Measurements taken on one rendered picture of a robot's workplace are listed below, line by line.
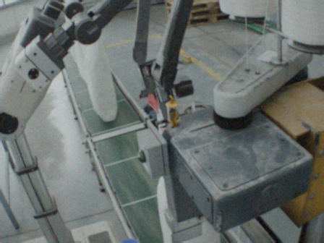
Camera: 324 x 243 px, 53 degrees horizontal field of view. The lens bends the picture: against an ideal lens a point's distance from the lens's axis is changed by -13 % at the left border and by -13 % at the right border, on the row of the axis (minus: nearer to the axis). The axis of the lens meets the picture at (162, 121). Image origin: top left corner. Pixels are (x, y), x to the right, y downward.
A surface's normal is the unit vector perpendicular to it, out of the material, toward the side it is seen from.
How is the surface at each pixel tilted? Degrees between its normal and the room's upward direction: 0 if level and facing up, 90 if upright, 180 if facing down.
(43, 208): 90
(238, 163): 0
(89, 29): 96
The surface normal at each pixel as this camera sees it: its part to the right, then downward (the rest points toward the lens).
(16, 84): 0.36, 0.44
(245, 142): -0.11, -0.86
